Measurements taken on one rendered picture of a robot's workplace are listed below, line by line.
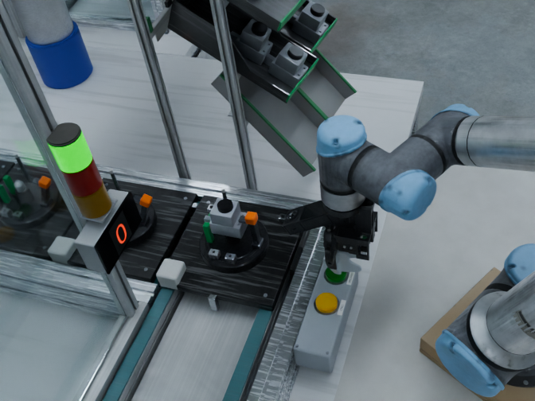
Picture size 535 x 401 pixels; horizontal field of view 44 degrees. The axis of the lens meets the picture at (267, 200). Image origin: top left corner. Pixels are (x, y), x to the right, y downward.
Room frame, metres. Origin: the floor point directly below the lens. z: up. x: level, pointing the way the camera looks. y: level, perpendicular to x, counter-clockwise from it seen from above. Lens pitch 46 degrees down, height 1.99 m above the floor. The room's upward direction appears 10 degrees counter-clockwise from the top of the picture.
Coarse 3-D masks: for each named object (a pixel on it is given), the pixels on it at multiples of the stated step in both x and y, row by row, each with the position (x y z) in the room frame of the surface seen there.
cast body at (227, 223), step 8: (216, 200) 0.88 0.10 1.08; (224, 200) 0.87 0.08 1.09; (232, 200) 0.88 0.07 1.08; (216, 208) 0.86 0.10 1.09; (224, 208) 0.85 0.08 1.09; (232, 208) 0.86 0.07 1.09; (208, 216) 0.88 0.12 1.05; (216, 216) 0.85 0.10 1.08; (224, 216) 0.84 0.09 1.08; (232, 216) 0.84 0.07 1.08; (216, 224) 0.85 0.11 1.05; (224, 224) 0.84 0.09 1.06; (232, 224) 0.83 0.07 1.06; (240, 224) 0.84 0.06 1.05; (216, 232) 0.85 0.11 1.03; (224, 232) 0.84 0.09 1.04; (232, 232) 0.84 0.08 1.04; (240, 232) 0.83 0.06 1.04
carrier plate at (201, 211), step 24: (192, 216) 0.96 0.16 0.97; (264, 216) 0.93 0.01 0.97; (192, 240) 0.89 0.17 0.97; (288, 240) 0.85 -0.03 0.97; (192, 264) 0.83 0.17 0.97; (264, 264) 0.80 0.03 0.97; (288, 264) 0.79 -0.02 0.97; (192, 288) 0.77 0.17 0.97; (216, 288) 0.76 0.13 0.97; (240, 288) 0.75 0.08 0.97; (264, 288) 0.74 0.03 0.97
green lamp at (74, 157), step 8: (80, 136) 0.74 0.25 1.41; (48, 144) 0.73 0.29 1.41; (72, 144) 0.72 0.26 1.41; (80, 144) 0.73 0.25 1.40; (56, 152) 0.72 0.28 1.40; (64, 152) 0.72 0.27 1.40; (72, 152) 0.72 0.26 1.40; (80, 152) 0.72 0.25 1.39; (88, 152) 0.74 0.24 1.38; (56, 160) 0.73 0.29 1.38; (64, 160) 0.72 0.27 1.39; (72, 160) 0.72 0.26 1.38; (80, 160) 0.72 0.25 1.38; (88, 160) 0.73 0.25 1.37; (64, 168) 0.72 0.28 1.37; (72, 168) 0.72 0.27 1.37; (80, 168) 0.72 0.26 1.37
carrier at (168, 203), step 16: (112, 176) 1.03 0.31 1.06; (128, 192) 1.07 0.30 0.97; (144, 192) 1.06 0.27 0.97; (160, 192) 1.05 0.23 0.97; (176, 192) 1.04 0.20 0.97; (160, 208) 1.00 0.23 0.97; (176, 208) 0.99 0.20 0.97; (144, 224) 0.94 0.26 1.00; (160, 224) 0.95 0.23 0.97; (176, 224) 0.95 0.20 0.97; (144, 240) 0.92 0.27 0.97; (160, 240) 0.91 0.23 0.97; (176, 240) 0.92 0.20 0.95; (128, 256) 0.88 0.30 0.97; (144, 256) 0.87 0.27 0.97; (160, 256) 0.87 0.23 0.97; (128, 272) 0.84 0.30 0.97; (144, 272) 0.83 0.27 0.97
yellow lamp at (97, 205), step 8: (96, 192) 0.72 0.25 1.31; (104, 192) 0.74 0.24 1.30; (80, 200) 0.72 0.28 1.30; (88, 200) 0.72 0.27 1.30; (96, 200) 0.72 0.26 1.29; (104, 200) 0.73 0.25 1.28; (80, 208) 0.72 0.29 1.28; (88, 208) 0.72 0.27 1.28; (96, 208) 0.72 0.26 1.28; (104, 208) 0.72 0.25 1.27; (88, 216) 0.72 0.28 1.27; (96, 216) 0.72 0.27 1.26
